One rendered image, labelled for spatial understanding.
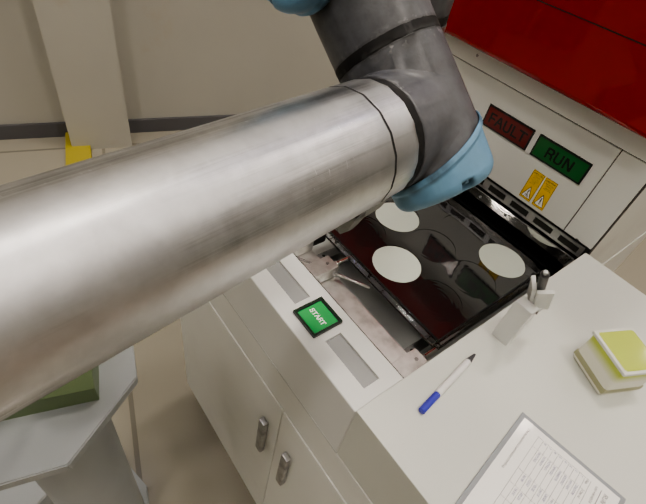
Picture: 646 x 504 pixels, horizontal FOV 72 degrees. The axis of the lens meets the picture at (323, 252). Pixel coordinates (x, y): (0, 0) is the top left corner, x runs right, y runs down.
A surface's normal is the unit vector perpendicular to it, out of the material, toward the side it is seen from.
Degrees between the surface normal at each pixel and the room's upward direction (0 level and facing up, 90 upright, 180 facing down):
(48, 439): 0
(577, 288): 0
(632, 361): 0
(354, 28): 75
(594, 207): 90
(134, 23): 90
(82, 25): 90
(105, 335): 83
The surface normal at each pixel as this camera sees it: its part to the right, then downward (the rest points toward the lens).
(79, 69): 0.36, 0.70
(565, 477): 0.16, -0.70
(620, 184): -0.79, 0.33
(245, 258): 0.71, 0.54
